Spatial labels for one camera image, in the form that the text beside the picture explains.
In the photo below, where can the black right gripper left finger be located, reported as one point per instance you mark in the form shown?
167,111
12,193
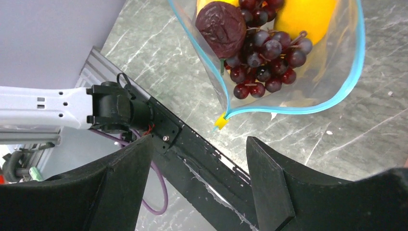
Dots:
104,195

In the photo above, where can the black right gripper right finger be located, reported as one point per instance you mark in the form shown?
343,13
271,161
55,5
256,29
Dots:
290,196

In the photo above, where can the dark red grape bunch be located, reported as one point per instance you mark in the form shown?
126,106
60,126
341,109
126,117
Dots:
268,57

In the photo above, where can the clear zip top bag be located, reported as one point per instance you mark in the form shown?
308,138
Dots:
330,72

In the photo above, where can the dark red round fruit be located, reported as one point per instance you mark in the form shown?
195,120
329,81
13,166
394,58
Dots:
223,27

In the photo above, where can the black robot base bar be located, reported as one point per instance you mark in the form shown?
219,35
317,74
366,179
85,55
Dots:
221,195

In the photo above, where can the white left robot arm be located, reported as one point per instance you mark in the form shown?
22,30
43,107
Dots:
112,107

